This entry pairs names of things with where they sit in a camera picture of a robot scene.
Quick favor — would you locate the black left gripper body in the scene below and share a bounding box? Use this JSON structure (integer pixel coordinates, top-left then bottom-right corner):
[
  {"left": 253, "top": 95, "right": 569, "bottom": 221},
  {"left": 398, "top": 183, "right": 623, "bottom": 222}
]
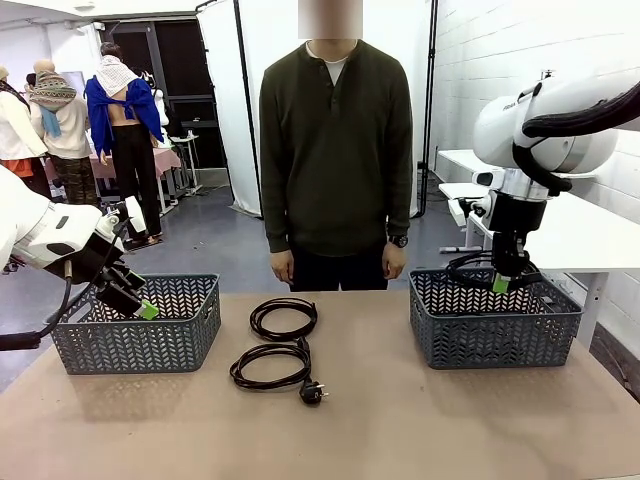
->
[{"left": 59, "top": 233, "right": 126, "bottom": 289}]

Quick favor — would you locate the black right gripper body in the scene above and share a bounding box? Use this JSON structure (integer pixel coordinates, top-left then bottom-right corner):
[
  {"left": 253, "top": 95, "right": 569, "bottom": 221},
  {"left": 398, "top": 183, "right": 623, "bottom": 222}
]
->
[{"left": 487, "top": 192, "right": 549, "bottom": 274}]

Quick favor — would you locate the thin black cable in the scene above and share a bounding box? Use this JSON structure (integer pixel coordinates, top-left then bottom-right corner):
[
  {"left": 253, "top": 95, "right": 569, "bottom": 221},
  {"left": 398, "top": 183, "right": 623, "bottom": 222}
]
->
[{"left": 248, "top": 297, "right": 319, "bottom": 343}]

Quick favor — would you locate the black power cable with plug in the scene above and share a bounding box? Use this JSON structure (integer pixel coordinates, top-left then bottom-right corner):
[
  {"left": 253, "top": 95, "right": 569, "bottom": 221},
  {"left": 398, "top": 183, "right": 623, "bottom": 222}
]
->
[{"left": 229, "top": 337, "right": 330, "bottom": 407}]

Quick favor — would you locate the person's right forearm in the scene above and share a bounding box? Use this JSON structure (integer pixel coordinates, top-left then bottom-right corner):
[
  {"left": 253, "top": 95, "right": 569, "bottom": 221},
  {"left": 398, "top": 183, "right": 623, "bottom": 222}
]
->
[{"left": 263, "top": 164, "right": 295, "bottom": 255}]

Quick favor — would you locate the person's left forearm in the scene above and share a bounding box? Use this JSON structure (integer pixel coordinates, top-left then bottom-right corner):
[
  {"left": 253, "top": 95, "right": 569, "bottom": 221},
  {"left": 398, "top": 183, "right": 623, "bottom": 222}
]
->
[{"left": 384, "top": 164, "right": 415, "bottom": 249}]

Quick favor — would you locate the person's left hand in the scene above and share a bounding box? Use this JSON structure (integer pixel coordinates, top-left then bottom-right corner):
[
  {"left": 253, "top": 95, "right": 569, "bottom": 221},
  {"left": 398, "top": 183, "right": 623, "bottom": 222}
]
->
[{"left": 382, "top": 246, "right": 407, "bottom": 280}]

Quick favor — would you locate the person's right hand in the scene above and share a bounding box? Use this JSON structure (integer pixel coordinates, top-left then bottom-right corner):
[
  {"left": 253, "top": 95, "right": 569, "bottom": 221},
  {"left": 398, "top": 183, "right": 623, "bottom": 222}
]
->
[{"left": 271, "top": 249, "right": 295, "bottom": 285}]

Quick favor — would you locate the grey plastic woven basket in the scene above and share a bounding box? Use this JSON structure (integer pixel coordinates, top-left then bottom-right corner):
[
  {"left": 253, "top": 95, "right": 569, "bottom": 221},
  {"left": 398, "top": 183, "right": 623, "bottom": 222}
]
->
[
  {"left": 409, "top": 266, "right": 584, "bottom": 370},
  {"left": 49, "top": 273, "right": 222, "bottom": 376}
]

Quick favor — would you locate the white desk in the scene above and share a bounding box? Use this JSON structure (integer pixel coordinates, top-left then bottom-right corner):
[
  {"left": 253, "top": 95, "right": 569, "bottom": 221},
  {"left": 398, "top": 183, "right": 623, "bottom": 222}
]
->
[{"left": 437, "top": 148, "right": 640, "bottom": 351}]

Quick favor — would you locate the table with pink cloth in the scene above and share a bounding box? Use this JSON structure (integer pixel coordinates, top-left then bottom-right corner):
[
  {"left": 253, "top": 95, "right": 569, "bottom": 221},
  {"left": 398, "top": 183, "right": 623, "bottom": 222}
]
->
[{"left": 43, "top": 147, "right": 183, "bottom": 214}]

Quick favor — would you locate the mannequin with patterned scarf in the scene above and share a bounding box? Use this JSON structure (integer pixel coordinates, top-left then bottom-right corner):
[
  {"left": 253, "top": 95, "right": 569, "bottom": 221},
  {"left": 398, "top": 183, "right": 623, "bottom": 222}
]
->
[{"left": 27, "top": 58, "right": 100, "bottom": 206}]

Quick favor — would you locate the small white side table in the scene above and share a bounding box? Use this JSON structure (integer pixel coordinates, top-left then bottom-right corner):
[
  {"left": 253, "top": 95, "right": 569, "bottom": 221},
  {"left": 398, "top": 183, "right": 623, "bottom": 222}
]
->
[{"left": 168, "top": 133, "right": 204, "bottom": 197}]

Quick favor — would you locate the mannequin with blue garment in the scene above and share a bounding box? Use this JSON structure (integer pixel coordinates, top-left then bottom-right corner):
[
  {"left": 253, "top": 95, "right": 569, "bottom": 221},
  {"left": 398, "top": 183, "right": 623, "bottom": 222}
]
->
[{"left": 84, "top": 42, "right": 166, "bottom": 246}]

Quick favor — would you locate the mannequin with white jacket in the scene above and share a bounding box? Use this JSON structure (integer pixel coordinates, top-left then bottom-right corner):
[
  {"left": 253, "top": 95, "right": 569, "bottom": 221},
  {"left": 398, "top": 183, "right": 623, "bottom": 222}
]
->
[{"left": 0, "top": 64, "right": 51, "bottom": 199}]

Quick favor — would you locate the black backdrop stand pole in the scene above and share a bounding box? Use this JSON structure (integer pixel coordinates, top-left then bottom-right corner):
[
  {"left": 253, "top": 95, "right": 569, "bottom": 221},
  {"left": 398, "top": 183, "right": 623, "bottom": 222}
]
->
[
  {"left": 413, "top": 0, "right": 440, "bottom": 220},
  {"left": 232, "top": 0, "right": 265, "bottom": 220}
]

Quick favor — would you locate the person in green sweater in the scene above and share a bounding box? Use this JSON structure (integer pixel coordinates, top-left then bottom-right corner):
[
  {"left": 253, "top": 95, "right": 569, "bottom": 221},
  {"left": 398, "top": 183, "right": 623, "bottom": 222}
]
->
[{"left": 258, "top": 0, "right": 415, "bottom": 294}]

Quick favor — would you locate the white photo backdrop screen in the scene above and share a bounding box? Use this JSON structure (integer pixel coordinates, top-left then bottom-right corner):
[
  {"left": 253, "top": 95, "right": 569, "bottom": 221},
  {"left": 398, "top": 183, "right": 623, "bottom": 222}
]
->
[{"left": 196, "top": 0, "right": 437, "bottom": 220}]

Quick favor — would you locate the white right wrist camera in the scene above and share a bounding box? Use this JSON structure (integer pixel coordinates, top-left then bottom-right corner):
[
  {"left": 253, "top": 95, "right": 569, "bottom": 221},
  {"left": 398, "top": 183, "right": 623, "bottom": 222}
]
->
[{"left": 467, "top": 196, "right": 494, "bottom": 220}]

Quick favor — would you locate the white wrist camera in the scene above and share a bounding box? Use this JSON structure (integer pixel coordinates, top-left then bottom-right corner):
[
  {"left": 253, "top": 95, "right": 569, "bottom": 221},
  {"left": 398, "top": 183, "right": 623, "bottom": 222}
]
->
[
  {"left": 467, "top": 196, "right": 494, "bottom": 220},
  {"left": 97, "top": 196, "right": 149, "bottom": 239}
]

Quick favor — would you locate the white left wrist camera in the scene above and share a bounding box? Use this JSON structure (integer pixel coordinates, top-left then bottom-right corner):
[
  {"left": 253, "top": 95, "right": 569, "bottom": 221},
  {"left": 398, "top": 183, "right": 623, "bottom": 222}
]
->
[{"left": 97, "top": 196, "right": 149, "bottom": 239}]

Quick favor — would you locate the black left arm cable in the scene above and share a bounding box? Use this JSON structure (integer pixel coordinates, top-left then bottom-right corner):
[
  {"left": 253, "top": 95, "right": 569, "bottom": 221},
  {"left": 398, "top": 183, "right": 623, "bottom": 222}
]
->
[{"left": 0, "top": 259, "right": 76, "bottom": 351}]

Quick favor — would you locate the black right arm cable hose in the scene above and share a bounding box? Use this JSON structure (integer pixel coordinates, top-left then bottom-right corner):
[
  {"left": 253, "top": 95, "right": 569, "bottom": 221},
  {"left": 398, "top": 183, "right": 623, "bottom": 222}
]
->
[{"left": 512, "top": 82, "right": 640, "bottom": 197}]

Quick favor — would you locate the dark doorway frame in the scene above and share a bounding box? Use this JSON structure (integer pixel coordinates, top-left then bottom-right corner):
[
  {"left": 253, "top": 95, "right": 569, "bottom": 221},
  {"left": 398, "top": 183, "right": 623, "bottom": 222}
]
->
[{"left": 97, "top": 19, "right": 232, "bottom": 187}]

